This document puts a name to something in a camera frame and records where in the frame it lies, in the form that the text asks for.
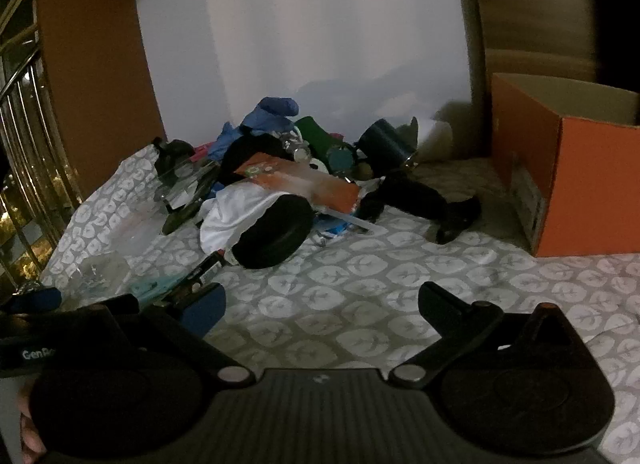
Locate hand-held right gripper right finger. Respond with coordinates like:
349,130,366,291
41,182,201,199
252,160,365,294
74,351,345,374
389,281,576,387

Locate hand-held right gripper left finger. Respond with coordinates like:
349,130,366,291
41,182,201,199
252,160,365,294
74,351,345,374
55,283,255,387

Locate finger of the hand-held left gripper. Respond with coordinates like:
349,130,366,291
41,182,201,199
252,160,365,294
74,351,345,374
75,293,142,315
0,286,63,315

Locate black round zip case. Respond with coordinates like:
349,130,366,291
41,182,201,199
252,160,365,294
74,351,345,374
232,194,317,269

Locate white cloth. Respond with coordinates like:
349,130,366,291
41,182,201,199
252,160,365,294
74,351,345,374
200,184,286,252

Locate orange cardboard box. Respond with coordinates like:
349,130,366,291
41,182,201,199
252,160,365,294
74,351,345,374
490,72,640,259

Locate leaf-patterned grey desktop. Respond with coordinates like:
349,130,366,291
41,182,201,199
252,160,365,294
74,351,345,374
40,144,640,464

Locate person's left hand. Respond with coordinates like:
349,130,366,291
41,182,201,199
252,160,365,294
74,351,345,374
16,380,49,456

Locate light teal packet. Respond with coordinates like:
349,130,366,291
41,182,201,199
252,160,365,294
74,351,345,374
127,278,176,302

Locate clear plastic bag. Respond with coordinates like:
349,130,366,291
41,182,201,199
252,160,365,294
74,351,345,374
65,194,171,295

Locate black cloth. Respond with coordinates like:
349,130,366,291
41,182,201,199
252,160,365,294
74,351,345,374
220,136,288,182
357,171,483,245

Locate clear plastic packaging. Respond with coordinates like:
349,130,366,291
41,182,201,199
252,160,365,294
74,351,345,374
152,161,223,209

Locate brass railing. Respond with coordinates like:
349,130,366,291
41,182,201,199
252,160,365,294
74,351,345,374
0,0,83,295

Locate orange snack packet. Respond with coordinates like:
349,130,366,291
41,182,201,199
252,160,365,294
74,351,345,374
232,154,363,217

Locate teal round lid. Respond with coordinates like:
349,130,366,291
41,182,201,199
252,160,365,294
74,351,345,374
327,144,357,172

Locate silver foil wrapper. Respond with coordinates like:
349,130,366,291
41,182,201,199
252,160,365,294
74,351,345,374
280,134,311,162

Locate blue glove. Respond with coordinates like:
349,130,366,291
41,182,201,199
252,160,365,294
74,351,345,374
207,96,301,165

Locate brown wooden wall panel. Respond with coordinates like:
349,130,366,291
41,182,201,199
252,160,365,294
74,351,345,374
465,0,606,159

